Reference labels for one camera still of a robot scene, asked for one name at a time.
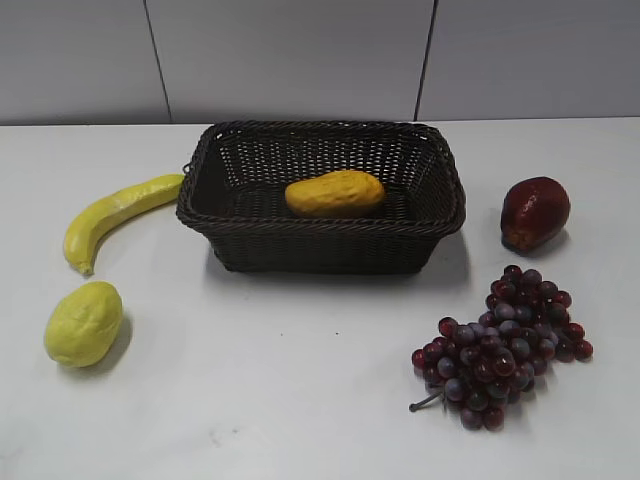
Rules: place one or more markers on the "orange yellow mango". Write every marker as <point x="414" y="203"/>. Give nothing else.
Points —
<point x="339" y="195"/>

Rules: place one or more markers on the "black woven basket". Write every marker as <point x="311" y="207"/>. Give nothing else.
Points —
<point x="234" y="195"/>

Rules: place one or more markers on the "purple grape bunch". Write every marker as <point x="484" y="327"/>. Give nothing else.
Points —
<point x="480" y="368"/>

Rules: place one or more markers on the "dark red pear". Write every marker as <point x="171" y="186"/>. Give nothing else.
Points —
<point x="534" y="211"/>

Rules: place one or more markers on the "yellow banana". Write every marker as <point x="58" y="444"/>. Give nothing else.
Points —
<point x="91" y="225"/>

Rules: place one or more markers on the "yellow lemon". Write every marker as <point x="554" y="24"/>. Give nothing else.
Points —
<point x="84" y="325"/>

